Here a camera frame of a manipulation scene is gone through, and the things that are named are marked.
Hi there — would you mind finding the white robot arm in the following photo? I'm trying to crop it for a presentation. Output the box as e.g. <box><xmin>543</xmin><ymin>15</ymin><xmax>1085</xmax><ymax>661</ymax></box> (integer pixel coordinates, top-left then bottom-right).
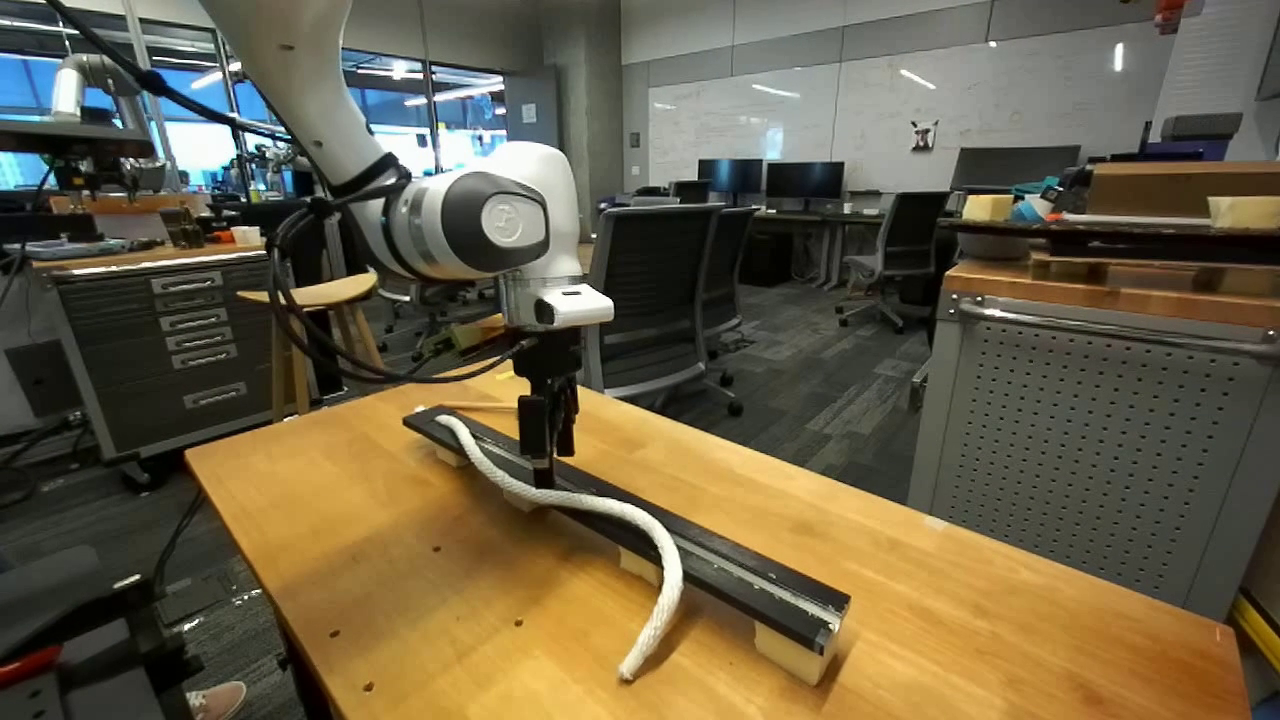
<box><xmin>201</xmin><ymin>0</ymin><xmax>615</xmax><ymax>482</ymax></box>

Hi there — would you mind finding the long black rail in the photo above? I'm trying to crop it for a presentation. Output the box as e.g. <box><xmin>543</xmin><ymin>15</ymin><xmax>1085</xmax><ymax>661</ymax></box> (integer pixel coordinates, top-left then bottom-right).
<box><xmin>409</xmin><ymin>407</ymin><xmax>852</xmax><ymax>685</ymax></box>

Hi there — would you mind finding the grey metal cabinet workbench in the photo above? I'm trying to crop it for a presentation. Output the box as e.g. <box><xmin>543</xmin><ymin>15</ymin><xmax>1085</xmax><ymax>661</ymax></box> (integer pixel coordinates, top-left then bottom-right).
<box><xmin>907</xmin><ymin>159</ymin><xmax>1280</xmax><ymax>614</ymax></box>

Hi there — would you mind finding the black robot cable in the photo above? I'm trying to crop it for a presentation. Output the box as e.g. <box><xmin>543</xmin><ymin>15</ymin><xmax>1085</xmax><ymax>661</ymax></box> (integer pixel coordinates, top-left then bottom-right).
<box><xmin>36</xmin><ymin>0</ymin><xmax>538</xmax><ymax>392</ymax></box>

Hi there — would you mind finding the black office chair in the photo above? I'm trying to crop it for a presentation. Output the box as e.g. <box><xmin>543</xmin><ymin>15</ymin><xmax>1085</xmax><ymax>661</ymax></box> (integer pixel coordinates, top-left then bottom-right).
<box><xmin>579</xmin><ymin>205</ymin><xmax>746</xmax><ymax>414</ymax></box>

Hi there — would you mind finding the white rope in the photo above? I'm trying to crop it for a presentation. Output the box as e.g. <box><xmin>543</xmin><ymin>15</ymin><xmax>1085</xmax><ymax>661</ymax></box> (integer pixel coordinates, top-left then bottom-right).
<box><xmin>434</xmin><ymin>411</ymin><xmax>690</xmax><ymax>688</ymax></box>

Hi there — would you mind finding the wooden stool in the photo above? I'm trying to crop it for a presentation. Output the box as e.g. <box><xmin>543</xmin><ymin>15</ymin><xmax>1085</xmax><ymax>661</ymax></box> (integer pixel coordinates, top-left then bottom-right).
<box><xmin>241</xmin><ymin>273</ymin><xmax>385</xmax><ymax>414</ymax></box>

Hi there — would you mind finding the grey drawer cabinet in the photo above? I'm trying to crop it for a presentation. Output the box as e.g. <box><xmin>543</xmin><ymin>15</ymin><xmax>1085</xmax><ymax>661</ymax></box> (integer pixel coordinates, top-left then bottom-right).
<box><xmin>41</xmin><ymin>251</ymin><xmax>274</xmax><ymax>459</ymax></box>

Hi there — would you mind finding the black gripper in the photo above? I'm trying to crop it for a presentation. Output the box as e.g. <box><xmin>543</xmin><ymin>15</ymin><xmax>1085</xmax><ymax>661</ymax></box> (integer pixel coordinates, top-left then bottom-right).
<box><xmin>515</xmin><ymin>330</ymin><xmax>579</xmax><ymax>489</ymax></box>

